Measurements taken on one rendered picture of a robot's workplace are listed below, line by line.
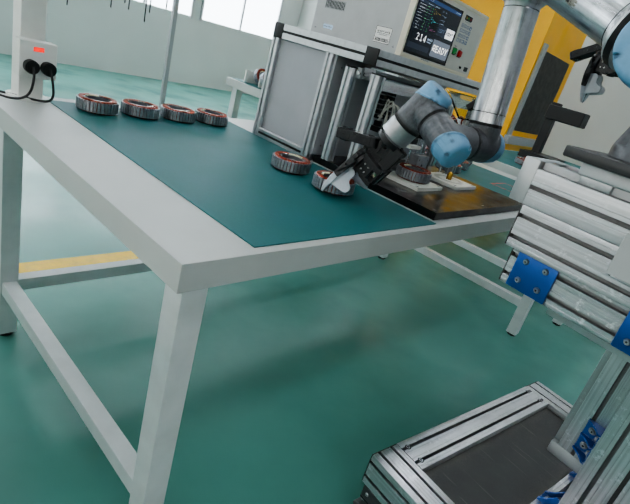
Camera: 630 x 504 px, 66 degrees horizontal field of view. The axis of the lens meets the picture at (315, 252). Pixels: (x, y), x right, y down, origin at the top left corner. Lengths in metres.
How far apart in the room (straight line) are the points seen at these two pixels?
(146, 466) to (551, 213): 0.91
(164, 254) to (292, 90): 1.01
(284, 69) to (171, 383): 1.12
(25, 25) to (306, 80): 0.76
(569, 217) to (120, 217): 0.81
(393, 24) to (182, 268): 1.10
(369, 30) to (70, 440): 1.44
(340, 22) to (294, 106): 0.31
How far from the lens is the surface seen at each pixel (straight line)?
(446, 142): 1.08
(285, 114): 1.67
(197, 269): 0.75
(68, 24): 7.72
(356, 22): 1.69
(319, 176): 1.25
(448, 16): 1.73
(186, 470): 1.44
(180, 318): 0.83
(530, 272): 1.11
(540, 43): 5.26
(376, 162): 1.21
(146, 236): 0.80
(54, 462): 1.45
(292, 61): 1.68
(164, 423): 0.98
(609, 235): 1.01
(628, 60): 0.89
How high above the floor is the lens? 1.07
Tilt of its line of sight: 22 degrees down
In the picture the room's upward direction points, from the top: 16 degrees clockwise
